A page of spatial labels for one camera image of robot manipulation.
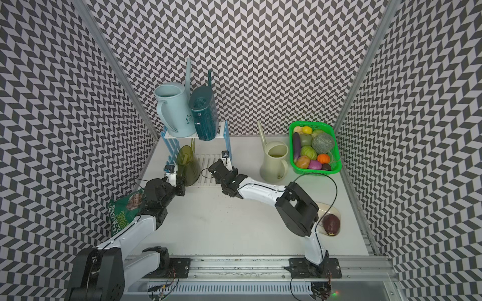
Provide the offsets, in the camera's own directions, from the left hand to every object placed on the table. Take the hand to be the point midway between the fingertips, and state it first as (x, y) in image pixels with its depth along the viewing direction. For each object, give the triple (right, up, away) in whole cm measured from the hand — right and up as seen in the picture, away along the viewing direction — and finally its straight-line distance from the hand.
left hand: (183, 176), depth 87 cm
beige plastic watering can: (+44, +3, +5) cm, 44 cm away
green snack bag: (-23, -14, -6) cm, 28 cm away
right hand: (+19, +2, +3) cm, 20 cm away
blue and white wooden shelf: (+5, +11, +27) cm, 30 cm away
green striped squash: (+63, +12, +11) cm, 65 cm away
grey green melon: (+69, +16, +9) cm, 72 cm away
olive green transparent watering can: (+1, +5, +3) cm, 6 cm away
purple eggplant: (+57, +15, +15) cm, 61 cm away
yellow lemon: (+65, +25, +22) cm, 73 cm away
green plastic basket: (+73, +5, +11) cm, 74 cm away
